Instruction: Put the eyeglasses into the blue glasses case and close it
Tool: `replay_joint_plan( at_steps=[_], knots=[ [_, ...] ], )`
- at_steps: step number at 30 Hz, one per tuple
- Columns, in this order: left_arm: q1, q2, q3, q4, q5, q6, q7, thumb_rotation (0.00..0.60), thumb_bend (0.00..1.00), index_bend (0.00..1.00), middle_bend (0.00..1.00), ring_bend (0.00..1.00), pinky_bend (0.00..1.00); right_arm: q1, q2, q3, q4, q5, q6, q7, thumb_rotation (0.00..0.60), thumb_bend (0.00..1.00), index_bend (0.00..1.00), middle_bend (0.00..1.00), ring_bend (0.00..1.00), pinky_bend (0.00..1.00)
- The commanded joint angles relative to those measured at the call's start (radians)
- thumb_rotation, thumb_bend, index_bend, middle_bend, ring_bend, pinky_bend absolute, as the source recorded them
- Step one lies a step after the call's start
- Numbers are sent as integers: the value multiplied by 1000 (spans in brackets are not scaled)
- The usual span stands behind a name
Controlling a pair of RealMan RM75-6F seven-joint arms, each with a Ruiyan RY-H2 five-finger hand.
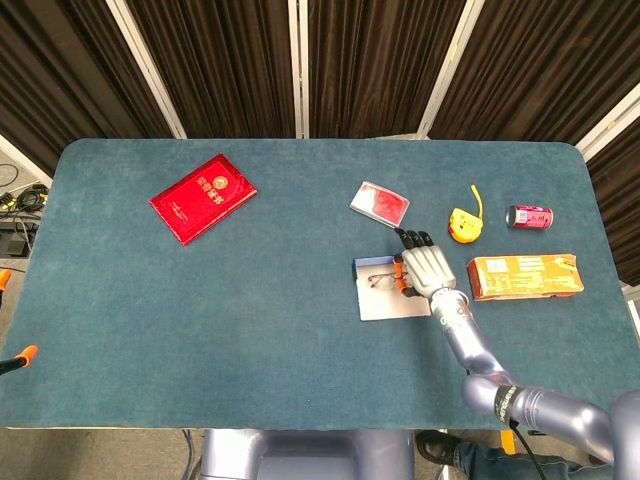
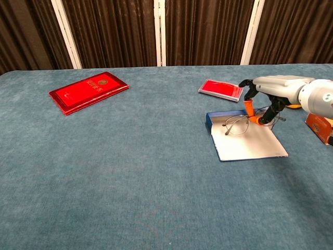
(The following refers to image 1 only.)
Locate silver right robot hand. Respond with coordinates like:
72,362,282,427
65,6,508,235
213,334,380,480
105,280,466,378
392,227,459,300

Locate thin metal-frame eyeglasses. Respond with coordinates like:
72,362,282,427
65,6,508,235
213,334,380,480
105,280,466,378
367,271,401,291

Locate yellow tape measure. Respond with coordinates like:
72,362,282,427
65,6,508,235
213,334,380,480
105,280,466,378
446,184,486,245

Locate small red white packet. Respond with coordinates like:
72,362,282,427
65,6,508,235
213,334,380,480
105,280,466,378
348,180,412,230

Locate orange carton box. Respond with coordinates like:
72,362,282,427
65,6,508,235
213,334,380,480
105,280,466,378
466,253,585,303

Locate red soda can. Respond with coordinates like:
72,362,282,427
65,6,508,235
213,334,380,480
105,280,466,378
505,203,555,232

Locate black shoe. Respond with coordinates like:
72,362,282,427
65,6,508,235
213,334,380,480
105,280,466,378
416,430,459,469

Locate person's leg in jeans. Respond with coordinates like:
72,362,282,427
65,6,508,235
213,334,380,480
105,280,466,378
452,439,616,480

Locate dark brown curtain panel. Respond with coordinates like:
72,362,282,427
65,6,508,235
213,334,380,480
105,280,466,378
587,127,640,287
429,0,640,146
307,0,469,139
0,0,174,176
124,0,296,140

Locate grey robot torso base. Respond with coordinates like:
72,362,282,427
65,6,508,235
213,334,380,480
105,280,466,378
199,428,416,480

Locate blue table cloth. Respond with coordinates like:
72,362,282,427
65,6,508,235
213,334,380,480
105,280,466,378
0,138,640,431

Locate red certificate booklet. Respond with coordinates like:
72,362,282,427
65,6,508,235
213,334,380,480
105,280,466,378
148,153,259,247

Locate black floor power box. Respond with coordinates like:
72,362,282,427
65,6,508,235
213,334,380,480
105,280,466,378
0,219,39,259

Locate white screen frame post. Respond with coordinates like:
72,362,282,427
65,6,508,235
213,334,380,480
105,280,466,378
0,133,54,189
574,82,640,161
287,0,310,140
106,0,187,140
416,0,485,140

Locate black floor cable bundle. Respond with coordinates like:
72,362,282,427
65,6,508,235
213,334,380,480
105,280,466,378
0,182,51,216

